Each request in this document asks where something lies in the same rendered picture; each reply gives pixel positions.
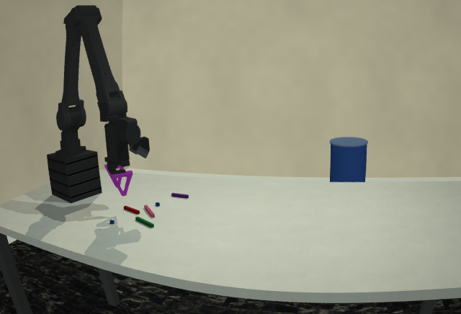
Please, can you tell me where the pink rod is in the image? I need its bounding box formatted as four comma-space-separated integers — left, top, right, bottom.
144, 205, 155, 217

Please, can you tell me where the purple rod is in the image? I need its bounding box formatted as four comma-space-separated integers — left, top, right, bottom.
171, 193, 189, 199

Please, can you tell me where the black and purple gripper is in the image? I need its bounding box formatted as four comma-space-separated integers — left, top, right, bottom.
104, 142, 133, 196

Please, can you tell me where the green rod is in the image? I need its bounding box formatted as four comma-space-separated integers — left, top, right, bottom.
135, 217, 154, 228

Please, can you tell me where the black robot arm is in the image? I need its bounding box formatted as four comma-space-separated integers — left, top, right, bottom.
55, 5, 150, 161

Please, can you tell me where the dark red rod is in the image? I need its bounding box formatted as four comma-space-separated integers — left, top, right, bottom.
124, 206, 140, 215

